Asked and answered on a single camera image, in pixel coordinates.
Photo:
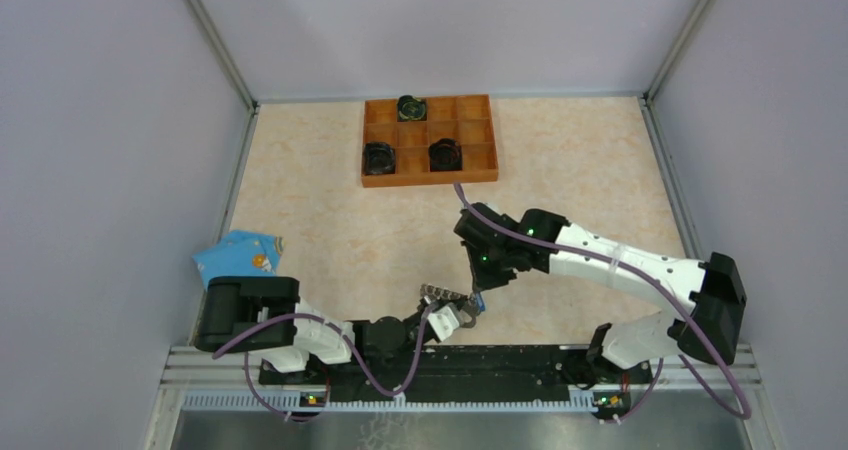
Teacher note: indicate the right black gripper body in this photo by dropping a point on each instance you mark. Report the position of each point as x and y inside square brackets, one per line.
[487, 267]

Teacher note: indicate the black green round part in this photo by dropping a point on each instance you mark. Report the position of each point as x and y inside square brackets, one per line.
[410, 108]

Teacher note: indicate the black round part left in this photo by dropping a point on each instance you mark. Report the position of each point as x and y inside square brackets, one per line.
[379, 158]

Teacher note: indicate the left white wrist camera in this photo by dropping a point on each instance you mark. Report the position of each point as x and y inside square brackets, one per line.
[444, 322]

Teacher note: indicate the black round part centre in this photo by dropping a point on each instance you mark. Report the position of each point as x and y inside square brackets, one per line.
[445, 155]

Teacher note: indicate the white slotted cable duct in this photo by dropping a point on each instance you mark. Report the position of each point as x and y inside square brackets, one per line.
[296, 401]

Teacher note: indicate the orange compartment tray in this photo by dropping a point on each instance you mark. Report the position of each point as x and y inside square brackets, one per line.
[465, 118]

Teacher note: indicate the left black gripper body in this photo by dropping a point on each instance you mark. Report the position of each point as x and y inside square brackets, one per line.
[423, 304]

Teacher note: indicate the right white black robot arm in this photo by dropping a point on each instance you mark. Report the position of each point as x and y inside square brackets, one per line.
[701, 302]

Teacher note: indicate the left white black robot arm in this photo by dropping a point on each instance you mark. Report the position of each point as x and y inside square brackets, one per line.
[266, 317]

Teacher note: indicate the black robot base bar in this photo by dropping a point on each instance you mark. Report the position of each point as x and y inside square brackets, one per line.
[474, 373]

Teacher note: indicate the blue key tag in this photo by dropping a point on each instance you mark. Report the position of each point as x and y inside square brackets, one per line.
[478, 301]

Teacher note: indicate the blue patterned cloth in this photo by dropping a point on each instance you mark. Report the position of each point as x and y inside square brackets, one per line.
[240, 253]

